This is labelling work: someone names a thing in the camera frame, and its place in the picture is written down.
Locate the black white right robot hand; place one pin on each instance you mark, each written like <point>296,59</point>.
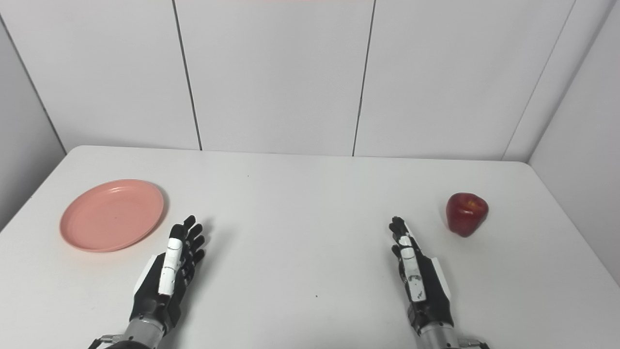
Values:
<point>420,286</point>

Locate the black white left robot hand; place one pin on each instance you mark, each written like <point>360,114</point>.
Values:
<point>169,271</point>

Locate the pink round plate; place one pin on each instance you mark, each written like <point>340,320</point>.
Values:
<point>112,215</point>

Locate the red apple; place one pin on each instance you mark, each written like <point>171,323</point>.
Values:
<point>466,215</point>

